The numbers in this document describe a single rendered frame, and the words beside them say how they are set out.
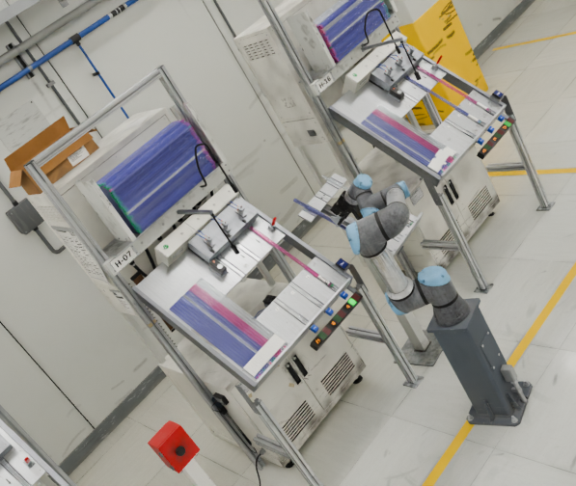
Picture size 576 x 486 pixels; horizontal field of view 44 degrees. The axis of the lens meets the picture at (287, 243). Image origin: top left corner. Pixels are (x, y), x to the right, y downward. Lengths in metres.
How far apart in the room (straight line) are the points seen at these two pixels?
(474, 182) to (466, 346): 1.61
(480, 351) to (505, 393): 0.27
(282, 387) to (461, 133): 1.64
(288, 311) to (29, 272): 1.94
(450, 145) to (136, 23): 2.26
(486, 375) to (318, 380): 0.91
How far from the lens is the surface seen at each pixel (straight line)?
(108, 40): 4.90
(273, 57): 3.99
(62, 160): 3.42
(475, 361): 3.13
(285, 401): 3.57
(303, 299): 3.24
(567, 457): 3.14
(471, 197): 4.45
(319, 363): 3.66
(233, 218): 3.37
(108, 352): 4.87
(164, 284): 3.27
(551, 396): 3.38
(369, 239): 2.65
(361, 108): 3.95
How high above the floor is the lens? 2.34
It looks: 24 degrees down
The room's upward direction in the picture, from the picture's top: 32 degrees counter-clockwise
